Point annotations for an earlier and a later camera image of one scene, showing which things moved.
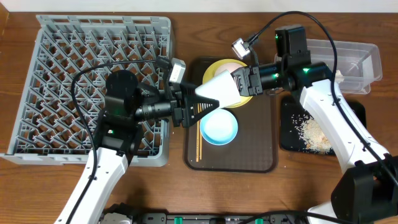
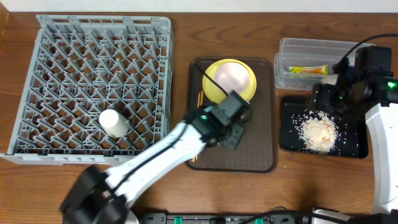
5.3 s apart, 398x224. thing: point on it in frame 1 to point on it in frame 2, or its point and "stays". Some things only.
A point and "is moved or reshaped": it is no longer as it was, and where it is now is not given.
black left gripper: [183, 103] to [234, 142]
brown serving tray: [255, 147] stays
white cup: [222, 88] is moved or reshaped
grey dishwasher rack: [48, 129] stays
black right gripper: [247, 81] to [319, 98]
